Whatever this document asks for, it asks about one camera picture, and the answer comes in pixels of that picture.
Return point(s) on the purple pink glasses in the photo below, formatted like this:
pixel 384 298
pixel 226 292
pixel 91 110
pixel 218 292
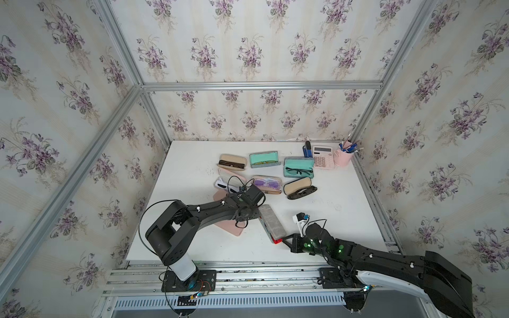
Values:
pixel 267 183

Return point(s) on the blue black stapler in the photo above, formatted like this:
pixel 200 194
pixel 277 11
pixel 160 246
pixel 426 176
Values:
pixel 307 149

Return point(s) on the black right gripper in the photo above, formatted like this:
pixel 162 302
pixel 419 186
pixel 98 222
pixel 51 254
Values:
pixel 295 241

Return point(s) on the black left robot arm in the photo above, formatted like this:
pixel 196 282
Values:
pixel 171 235

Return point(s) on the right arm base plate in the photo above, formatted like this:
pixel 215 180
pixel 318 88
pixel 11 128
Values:
pixel 333 278

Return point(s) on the brown tortoise glasses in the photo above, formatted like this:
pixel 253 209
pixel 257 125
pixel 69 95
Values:
pixel 231 165

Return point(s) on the grey case red sunglasses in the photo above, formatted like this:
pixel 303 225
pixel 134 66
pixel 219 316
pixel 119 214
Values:
pixel 271 223

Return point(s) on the beige case black glasses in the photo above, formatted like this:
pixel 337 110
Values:
pixel 295 185

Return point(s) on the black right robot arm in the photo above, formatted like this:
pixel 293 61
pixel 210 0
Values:
pixel 359 269

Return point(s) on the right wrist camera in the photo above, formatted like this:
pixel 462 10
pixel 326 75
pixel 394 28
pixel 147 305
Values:
pixel 301 219

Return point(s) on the pink pen cup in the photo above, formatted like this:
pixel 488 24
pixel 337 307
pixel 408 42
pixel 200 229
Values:
pixel 342 159

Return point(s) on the black green-lens glasses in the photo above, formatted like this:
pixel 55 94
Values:
pixel 298 173

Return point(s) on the pink calculator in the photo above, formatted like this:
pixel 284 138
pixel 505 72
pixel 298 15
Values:
pixel 323 157

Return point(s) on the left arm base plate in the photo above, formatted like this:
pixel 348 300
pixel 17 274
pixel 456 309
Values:
pixel 202 281

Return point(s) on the black sunglasses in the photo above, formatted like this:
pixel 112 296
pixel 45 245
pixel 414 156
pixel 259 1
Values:
pixel 302 193

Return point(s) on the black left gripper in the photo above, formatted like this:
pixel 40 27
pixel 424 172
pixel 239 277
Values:
pixel 255 212

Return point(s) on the grey teal-lined glasses case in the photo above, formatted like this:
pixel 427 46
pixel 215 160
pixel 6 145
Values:
pixel 264 159

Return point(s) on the teal case black glasses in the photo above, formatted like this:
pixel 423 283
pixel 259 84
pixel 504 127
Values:
pixel 298 162

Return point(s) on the pink case white sunglasses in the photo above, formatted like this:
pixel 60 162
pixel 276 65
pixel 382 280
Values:
pixel 231 178

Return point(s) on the beige case brown glasses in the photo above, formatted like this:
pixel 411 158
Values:
pixel 233 158

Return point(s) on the plaid case purple glasses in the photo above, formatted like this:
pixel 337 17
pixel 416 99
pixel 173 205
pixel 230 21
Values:
pixel 268 190

